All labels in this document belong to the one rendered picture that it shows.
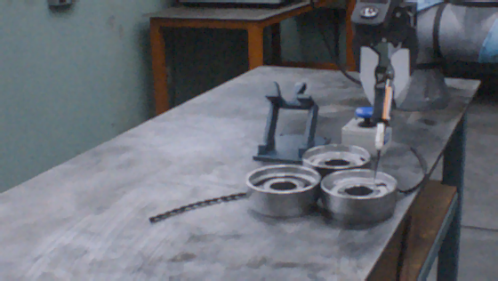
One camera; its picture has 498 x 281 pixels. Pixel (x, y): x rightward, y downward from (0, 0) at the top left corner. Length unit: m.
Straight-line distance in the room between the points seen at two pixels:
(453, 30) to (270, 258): 0.72
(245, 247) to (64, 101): 2.17
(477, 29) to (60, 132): 2.01
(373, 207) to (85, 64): 2.29
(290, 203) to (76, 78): 2.17
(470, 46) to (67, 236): 0.85
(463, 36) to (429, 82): 0.13
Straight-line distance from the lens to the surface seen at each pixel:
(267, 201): 0.93
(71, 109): 3.01
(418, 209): 1.59
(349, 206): 0.91
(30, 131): 2.84
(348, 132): 1.17
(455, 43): 1.40
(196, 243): 0.89
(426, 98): 1.45
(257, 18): 2.99
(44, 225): 0.99
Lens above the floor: 1.19
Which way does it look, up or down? 15 degrees down
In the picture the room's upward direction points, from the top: 1 degrees counter-clockwise
